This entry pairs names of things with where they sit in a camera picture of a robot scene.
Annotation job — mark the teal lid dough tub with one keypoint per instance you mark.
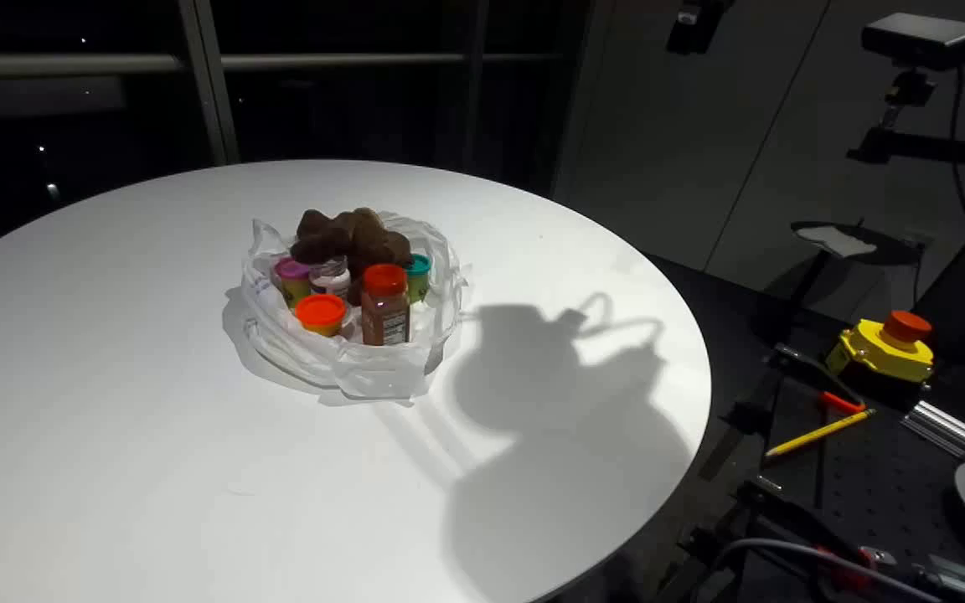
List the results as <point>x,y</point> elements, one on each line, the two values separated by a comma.
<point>419,268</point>

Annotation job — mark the red capped spice bottle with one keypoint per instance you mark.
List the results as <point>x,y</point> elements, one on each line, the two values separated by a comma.
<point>382,304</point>

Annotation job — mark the brown plush toy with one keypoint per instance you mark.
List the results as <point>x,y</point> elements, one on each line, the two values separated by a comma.
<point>342,237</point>

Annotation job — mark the clear white plastic bag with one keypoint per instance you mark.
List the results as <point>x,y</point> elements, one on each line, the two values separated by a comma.
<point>326,362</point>

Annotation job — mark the yellow pencil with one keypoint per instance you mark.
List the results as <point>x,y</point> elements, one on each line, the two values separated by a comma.
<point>818,435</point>

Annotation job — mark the yellow red emergency stop button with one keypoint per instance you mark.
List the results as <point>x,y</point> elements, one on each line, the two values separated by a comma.
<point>882,351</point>

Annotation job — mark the grey window frame post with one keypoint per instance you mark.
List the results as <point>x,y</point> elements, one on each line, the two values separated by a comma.
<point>210,84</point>

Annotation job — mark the grey horizontal window rail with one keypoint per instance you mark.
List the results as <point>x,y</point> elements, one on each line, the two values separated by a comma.
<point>68,64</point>

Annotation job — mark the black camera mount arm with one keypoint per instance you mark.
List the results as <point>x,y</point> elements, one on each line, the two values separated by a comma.
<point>941,148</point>

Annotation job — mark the aluminium profile rail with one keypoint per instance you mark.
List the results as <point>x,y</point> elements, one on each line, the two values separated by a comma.
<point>954,426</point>

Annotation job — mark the grey exterior camera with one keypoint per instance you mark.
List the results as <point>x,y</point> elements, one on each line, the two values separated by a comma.
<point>925,39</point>

